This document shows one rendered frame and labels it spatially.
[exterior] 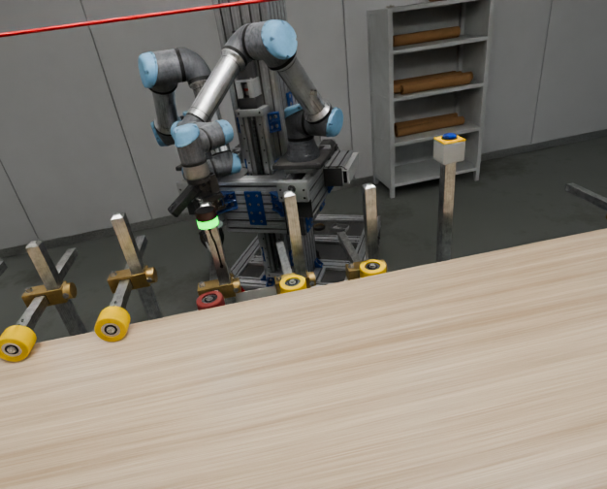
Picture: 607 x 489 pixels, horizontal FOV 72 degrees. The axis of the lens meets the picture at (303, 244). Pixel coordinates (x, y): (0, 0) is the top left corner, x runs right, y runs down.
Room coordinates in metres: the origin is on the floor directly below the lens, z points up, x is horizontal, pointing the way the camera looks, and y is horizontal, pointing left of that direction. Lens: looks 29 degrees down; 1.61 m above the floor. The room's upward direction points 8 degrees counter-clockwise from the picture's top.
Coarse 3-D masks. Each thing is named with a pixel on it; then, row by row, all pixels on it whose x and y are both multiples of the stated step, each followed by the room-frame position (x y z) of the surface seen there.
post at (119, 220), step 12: (120, 216) 1.12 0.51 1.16; (120, 228) 1.11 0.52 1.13; (120, 240) 1.11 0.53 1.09; (132, 240) 1.12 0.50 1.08; (132, 252) 1.11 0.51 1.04; (132, 264) 1.11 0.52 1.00; (144, 288) 1.11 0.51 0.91; (144, 300) 1.11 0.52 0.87; (156, 300) 1.15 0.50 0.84; (156, 312) 1.11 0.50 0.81
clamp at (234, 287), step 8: (208, 280) 1.17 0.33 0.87; (216, 280) 1.17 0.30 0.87; (232, 280) 1.15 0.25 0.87; (200, 288) 1.13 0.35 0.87; (208, 288) 1.13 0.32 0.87; (216, 288) 1.13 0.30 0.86; (224, 288) 1.13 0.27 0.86; (232, 288) 1.13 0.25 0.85; (240, 288) 1.16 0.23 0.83; (224, 296) 1.13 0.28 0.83; (232, 296) 1.13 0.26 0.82
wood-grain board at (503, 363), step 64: (512, 256) 1.03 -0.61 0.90; (576, 256) 0.99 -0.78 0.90; (192, 320) 0.93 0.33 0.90; (256, 320) 0.89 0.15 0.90; (320, 320) 0.86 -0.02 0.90; (384, 320) 0.82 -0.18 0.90; (448, 320) 0.79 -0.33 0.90; (512, 320) 0.76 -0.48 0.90; (576, 320) 0.73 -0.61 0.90; (0, 384) 0.78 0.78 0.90; (64, 384) 0.75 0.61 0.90; (128, 384) 0.72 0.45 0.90; (192, 384) 0.70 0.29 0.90; (256, 384) 0.67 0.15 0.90; (320, 384) 0.65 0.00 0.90; (384, 384) 0.62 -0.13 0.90; (448, 384) 0.60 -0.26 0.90; (512, 384) 0.58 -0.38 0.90; (576, 384) 0.56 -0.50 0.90; (0, 448) 0.59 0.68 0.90; (64, 448) 0.57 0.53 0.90; (128, 448) 0.55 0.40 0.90; (192, 448) 0.53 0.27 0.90; (256, 448) 0.51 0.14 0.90; (320, 448) 0.49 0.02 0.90; (384, 448) 0.48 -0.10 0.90; (448, 448) 0.46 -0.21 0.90; (512, 448) 0.44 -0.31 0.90; (576, 448) 0.43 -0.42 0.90
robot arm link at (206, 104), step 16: (240, 32) 1.57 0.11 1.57; (224, 48) 1.57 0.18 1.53; (240, 48) 1.56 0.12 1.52; (224, 64) 1.53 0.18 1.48; (240, 64) 1.56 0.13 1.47; (208, 80) 1.50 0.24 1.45; (224, 80) 1.50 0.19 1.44; (208, 96) 1.45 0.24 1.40; (224, 96) 1.51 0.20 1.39; (192, 112) 1.41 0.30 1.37; (208, 112) 1.43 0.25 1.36
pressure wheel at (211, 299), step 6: (204, 294) 1.04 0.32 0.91; (210, 294) 1.04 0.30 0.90; (216, 294) 1.03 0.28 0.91; (198, 300) 1.02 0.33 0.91; (204, 300) 1.02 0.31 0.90; (210, 300) 1.01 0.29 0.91; (216, 300) 1.00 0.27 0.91; (222, 300) 1.01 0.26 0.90; (198, 306) 0.99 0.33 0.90; (204, 306) 0.98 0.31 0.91; (210, 306) 0.98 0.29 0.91; (216, 306) 0.99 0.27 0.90
